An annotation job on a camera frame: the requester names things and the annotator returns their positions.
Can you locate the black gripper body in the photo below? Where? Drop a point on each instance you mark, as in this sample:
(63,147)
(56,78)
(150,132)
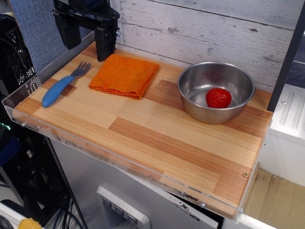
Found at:
(87,13)

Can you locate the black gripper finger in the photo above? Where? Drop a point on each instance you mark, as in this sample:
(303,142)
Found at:
(69,31)
(105,40)

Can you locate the blue handled metal fork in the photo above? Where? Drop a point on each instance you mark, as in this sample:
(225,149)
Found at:
(53,93)

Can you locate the orange folded cloth napkin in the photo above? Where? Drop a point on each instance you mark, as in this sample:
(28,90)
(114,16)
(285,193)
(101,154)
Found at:
(124,76)

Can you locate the stainless steel bowl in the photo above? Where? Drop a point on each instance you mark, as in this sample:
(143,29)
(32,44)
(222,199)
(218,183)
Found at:
(196,80)

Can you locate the red toy strawberry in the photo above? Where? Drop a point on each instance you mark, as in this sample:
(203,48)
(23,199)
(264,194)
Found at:
(218,98)

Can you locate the clear acrylic table guard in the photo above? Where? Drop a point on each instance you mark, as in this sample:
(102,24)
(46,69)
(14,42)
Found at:
(153,138)

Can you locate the stainless steel cabinet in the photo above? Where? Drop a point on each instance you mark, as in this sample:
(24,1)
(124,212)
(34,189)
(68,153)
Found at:
(99,187)

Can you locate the white block with ridges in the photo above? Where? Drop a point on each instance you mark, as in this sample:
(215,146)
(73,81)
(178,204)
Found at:
(288,120)

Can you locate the dark right vertical post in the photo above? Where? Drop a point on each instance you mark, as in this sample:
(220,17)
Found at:
(288,61)

